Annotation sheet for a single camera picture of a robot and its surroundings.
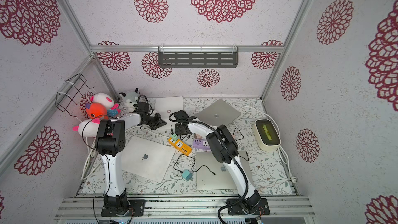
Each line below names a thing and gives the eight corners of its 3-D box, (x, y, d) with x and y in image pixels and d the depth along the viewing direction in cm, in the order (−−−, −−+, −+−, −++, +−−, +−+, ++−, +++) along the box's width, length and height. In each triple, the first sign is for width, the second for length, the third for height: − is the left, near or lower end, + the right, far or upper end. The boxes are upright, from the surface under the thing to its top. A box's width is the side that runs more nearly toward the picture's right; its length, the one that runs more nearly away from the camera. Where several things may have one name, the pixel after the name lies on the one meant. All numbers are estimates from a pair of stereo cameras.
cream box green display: (258, 152, 95) (261, 146, 89) (251, 124, 107) (253, 118, 102) (278, 152, 95) (283, 146, 89) (269, 124, 107) (272, 119, 102)
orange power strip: (166, 142, 98) (166, 141, 96) (172, 136, 101) (171, 134, 99) (187, 156, 92) (187, 155, 90) (193, 149, 95) (192, 148, 93)
